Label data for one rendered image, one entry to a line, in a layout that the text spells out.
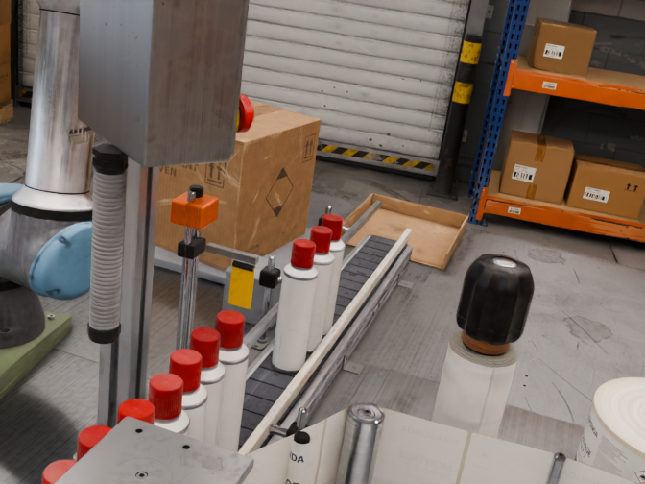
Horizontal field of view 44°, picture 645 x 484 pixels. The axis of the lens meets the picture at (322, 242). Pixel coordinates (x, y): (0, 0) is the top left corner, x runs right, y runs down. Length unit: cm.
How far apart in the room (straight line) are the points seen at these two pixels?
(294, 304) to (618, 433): 47
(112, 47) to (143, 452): 38
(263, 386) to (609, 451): 48
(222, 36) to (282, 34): 459
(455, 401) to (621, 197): 389
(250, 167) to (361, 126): 385
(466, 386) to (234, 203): 70
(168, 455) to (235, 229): 97
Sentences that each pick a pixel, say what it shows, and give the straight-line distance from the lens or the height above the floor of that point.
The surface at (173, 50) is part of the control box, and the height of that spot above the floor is 139.
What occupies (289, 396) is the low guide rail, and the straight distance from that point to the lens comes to 111.
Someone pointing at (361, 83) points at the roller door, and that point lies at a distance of 530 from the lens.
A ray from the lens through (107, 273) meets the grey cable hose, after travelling 84.
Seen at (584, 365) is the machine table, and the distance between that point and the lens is 156.
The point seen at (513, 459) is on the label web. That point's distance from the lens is 85.
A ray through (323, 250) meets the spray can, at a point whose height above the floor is 106.
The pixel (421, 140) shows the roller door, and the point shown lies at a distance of 534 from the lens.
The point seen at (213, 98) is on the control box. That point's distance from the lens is 76.
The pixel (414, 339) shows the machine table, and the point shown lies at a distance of 149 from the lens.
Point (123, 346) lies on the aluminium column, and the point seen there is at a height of 101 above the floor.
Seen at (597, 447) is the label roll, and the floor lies 99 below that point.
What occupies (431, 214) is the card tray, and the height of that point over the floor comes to 85.
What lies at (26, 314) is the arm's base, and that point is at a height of 91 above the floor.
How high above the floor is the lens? 152
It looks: 22 degrees down
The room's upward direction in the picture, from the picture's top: 8 degrees clockwise
